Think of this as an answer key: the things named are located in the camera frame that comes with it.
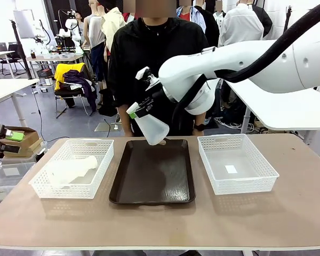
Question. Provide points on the white perforated plastic basket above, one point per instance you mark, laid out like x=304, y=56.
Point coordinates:
x=101, y=149
x=210, y=149

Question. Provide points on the person's left forearm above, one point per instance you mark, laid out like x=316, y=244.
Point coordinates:
x=198, y=120

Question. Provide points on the brown cardboard box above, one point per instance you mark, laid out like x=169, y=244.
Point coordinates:
x=33, y=149
x=29, y=134

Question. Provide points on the mannequin in black jacket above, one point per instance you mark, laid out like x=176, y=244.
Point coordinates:
x=210, y=26

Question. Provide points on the person's right hand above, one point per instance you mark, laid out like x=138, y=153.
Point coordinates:
x=128, y=132

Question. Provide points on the white paper label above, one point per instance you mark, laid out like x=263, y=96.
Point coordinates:
x=231, y=169

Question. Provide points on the mannequin in cream shirt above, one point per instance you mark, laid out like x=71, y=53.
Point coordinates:
x=112, y=26

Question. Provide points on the black smartwatch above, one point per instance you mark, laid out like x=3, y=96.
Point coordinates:
x=199, y=127

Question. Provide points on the dark purple garment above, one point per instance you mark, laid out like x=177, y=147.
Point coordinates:
x=81, y=80

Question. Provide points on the mannequin in white tank top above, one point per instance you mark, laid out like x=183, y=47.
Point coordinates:
x=96, y=32

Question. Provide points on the large white side table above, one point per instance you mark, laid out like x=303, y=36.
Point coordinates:
x=282, y=106

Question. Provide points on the mannequin in white shirt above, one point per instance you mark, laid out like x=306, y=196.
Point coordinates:
x=240, y=26

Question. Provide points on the black tripod stand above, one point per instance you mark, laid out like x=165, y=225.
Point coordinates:
x=289, y=17
x=22, y=53

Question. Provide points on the clear plastic storage bin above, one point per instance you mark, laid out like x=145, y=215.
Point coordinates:
x=10, y=170

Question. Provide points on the dark brown serving tray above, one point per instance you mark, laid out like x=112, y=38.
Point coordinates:
x=149, y=181

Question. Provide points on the hanging black garment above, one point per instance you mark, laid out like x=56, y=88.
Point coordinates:
x=265, y=18

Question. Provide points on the white display board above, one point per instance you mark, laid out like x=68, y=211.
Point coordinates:
x=24, y=24

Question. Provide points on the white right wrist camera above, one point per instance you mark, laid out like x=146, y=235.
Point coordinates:
x=142, y=74

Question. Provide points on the yellow garment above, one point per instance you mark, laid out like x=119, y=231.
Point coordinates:
x=60, y=73

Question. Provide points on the person's left hand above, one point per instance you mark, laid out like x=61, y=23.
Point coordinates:
x=198, y=133

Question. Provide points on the mannequin in blue shirt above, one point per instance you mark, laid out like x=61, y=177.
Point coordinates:
x=188, y=14

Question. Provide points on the metal chair with clothes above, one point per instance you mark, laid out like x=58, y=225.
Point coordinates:
x=69, y=93

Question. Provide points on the person in black jacket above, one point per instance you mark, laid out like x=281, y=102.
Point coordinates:
x=138, y=53

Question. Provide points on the black plastic crate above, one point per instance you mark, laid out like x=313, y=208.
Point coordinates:
x=46, y=73

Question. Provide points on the person's right forearm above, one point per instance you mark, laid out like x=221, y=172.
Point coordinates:
x=122, y=117

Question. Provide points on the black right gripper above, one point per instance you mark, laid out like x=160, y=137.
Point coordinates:
x=161, y=96

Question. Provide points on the translucent plastic conical flask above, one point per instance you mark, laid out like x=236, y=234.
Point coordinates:
x=69, y=170
x=154, y=130

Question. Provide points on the grey floor outlet plate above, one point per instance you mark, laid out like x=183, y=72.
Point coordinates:
x=106, y=127

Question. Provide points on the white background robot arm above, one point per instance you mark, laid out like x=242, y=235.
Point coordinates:
x=70, y=25

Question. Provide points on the cluttered background work table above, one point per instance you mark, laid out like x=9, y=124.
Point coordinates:
x=56, y=56

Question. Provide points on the black office chair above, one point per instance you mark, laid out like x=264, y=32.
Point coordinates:
x=10, y=57

